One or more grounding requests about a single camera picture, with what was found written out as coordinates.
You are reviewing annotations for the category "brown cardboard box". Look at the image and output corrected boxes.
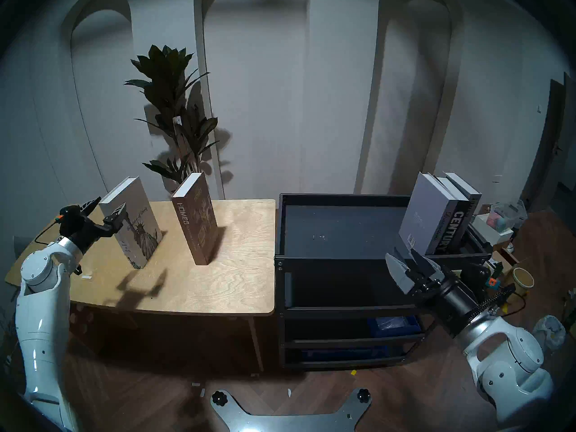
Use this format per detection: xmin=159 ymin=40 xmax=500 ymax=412
xmin=490 ymin=243 xmax=522 ymax=269

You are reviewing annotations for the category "clear plastic storage box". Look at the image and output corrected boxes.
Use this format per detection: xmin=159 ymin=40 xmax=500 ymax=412
xmin=488 ymin=201 xmax=528 ymax=233

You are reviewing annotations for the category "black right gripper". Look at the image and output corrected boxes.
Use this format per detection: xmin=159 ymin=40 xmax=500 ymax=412
xmin=385 ymin=249 xmax=478 ymax=338

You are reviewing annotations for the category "brown HOMES book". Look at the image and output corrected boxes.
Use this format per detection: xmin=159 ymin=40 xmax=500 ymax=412
xmin=171 ymin=172 xmax=221 ymax=266

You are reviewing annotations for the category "black three-tier shelf cart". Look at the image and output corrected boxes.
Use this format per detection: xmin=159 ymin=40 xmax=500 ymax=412
xmin=274 ymin=193 xmax=493 ymax=369

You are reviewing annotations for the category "grey iaura book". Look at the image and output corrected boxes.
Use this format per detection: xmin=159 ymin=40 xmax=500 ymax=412
xmin=443 ymin=172 xmax=482 ymax=221

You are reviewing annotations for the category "black left camera cable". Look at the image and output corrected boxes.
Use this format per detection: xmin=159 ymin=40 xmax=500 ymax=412
xmin=34 ymin=219 xmax=62 ymax=246

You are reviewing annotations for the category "black camera cable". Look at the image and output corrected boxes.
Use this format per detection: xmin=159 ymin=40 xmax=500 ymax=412
xmin=34 ymin=219 xmax=62 ymax=246
xmin=467 ymin=283 xmax=528 ymax=320

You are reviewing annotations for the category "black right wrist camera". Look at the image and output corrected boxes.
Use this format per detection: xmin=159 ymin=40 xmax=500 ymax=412
xmin=461 ymin=262 xmax=501 ymax=293

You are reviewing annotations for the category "white Statue of Liberty book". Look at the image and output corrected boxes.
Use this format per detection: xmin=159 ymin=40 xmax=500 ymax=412
xmin=98 ymin=176 xmax=163 ymax=270

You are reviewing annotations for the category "flat blue bin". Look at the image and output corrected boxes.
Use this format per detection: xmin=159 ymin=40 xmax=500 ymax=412
xmin=301 ymin=345 xmax=392 ymax=362

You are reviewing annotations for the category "dark green leafy plant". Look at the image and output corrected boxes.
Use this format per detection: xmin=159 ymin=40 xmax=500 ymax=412
xmin=125 ymin=44 xmax=220 ymax=186

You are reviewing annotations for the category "dark door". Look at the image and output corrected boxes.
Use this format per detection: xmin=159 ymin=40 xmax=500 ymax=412
xmin=522 ymin=73 xmax=576 ymax=211

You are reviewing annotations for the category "grey metal robot base plate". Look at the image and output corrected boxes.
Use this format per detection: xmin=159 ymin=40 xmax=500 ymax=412
xmin=211 ymin=388 xmax=374 ymax=432

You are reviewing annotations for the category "white box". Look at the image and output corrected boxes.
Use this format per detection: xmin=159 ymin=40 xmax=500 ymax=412
xmin=472 ymin=214 xmax=513 ymax=247

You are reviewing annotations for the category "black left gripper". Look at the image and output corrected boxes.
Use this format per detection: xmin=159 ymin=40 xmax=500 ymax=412
xmin=67 ymin=197 xmax=128 ymax=252

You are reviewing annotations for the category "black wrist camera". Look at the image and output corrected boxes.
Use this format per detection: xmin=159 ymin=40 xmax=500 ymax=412
xmin=461 ymin=262 xmax=501 ymax=293
xmin=58 ymin=204 xmax=85 ymax=225

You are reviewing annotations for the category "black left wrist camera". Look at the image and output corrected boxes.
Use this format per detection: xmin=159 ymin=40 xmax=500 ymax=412
xmin=58 ymin=204 xmax=85 ymax=225

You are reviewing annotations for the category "yellow bucket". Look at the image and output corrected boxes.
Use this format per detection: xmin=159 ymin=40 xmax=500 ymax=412
xmin=512 ymin=267 xmax=535 ymax=297

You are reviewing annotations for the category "white bin with bag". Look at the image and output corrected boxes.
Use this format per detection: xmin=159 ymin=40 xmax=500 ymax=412
xmin=533 ymin=315 xmax=567 ymax=351

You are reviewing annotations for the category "black right camera cable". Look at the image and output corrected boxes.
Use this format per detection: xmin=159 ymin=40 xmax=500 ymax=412
xmin=467 ymin=283 xmax=528 ymax=320

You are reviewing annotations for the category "black CENTURY book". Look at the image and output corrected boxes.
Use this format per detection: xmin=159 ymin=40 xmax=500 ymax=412
xmin=434 ymin=177 xmax=471 ymax=255

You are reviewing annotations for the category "light wooden table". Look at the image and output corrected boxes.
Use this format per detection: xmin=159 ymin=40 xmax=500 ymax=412
xmin=4 ymin=198 xmax=276 ymax=372

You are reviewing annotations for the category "grey Discontent book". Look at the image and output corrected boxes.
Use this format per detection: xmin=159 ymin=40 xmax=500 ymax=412
xmin=399 ymin=172 xmax=459 ymax=256

